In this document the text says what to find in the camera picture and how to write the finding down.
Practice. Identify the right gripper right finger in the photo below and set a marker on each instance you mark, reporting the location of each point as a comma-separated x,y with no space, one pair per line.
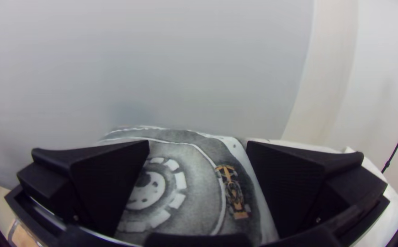
294,185

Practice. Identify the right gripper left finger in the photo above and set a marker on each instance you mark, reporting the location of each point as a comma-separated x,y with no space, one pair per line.
99,185

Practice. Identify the white printed t-shirt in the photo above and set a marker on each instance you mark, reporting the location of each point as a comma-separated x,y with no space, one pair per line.
198,192

